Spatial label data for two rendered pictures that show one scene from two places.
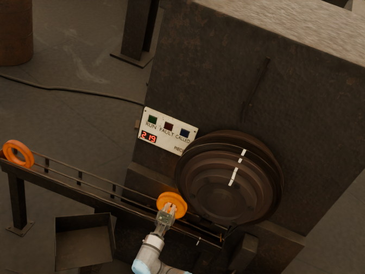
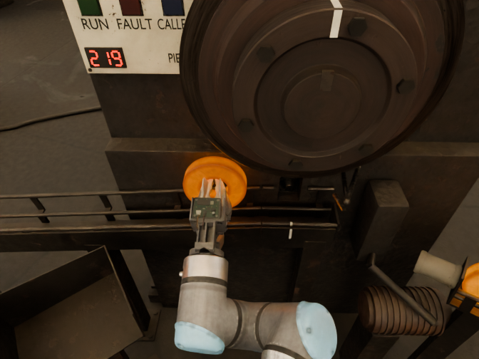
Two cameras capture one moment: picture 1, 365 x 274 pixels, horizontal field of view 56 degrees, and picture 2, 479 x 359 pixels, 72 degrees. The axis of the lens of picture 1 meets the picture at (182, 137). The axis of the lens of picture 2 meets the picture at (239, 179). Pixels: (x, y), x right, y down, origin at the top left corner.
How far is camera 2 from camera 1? 95 cm
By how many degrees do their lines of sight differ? 5
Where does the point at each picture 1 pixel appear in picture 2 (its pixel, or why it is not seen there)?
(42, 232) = not seen: hidden behind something
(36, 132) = (10, 185)
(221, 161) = not seen: outside the picture
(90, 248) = (93, 328)
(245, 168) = not seen: outside the picture
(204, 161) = (240, 14)
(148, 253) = (198, 299)
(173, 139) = (157, 38)
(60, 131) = (43, 171)
